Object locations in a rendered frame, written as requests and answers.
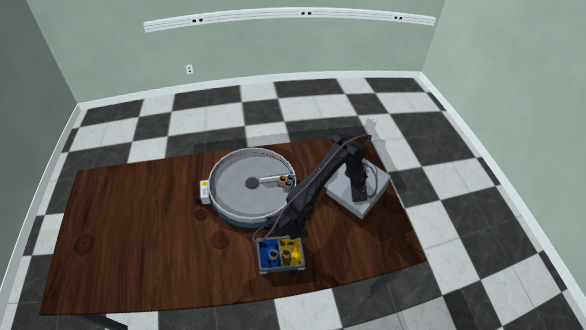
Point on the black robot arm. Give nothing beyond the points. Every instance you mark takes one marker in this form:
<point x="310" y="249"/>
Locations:
<point x="314" y="183"/>

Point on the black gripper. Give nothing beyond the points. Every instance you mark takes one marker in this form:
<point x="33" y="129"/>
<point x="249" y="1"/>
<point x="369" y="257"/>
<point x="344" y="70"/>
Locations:
<point x="301" y="233"/>

